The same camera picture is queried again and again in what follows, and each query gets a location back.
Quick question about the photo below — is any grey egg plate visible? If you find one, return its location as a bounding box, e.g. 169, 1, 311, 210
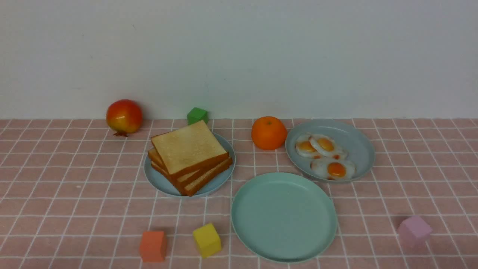
285, 119, 375, 183

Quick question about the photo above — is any yellow cube block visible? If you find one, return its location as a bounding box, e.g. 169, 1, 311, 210
192, 223, 222, 258

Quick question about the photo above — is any orange cube block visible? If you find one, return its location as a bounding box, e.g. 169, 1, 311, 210
139, 230, 167, 263

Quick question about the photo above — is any fried egg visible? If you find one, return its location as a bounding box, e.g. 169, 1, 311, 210
295, 133, 321, 160
309, 133, 348, 160
310, 157, 356, 181

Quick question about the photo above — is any teal sandwich plate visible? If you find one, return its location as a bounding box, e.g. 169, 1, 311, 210
230, 172, 338, 263

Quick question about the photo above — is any toast slice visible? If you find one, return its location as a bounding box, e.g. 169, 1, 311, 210
148, 120, 229, 179
148, 148, 232, 188
172, 160, 232, 197

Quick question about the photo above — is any pink cube block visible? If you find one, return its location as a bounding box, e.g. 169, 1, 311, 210
397, 216, 432, 247

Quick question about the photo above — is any green cube block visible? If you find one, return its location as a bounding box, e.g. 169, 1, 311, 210
187, 107, 209, 125

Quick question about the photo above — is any orange tangerine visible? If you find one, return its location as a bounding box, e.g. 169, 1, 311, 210
251, 116, 288, 151

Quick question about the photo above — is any blue-grey bread plate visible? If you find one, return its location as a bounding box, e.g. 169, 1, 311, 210
143, 132, 236, 199

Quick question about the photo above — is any red yellow pomegranate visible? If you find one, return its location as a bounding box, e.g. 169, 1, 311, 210
106, 99, 143, 137

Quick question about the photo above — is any pink checkered tablecloth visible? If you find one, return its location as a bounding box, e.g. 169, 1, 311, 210
0, 118, 478, 269

